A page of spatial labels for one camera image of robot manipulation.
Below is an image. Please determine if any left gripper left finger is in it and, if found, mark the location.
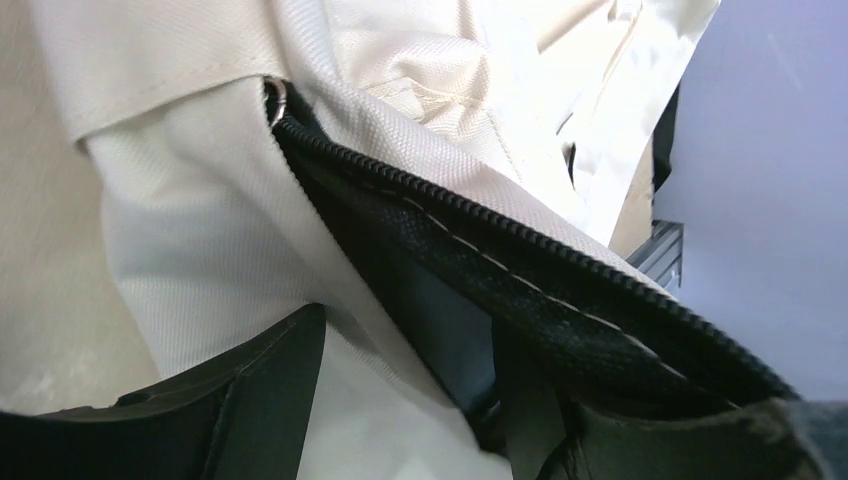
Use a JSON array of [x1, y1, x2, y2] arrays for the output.
[[1, 305, 326, 479]]

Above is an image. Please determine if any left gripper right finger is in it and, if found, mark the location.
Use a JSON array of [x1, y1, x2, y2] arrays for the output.
[[493, 327, 832, 479]]

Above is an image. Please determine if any cream canvas backpack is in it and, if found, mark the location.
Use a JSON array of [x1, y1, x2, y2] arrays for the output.
[[1, 1, 798, 479]]

